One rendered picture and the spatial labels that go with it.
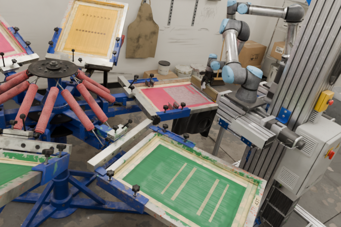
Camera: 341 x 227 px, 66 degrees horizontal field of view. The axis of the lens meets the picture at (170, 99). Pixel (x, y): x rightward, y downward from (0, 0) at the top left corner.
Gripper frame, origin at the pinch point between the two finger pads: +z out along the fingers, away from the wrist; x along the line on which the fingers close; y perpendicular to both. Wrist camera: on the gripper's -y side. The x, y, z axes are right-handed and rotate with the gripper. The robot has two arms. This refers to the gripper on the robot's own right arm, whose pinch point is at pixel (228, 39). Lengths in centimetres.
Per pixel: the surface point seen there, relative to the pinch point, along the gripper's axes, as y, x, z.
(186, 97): 4, -51, 40
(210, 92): 12, -30, 40
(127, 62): -200, -39, 97
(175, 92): -7, -56, 39
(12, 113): 3, -181, -6
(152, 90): -16, -75, 33
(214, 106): 29, -38, 41
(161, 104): 9, -79, 32
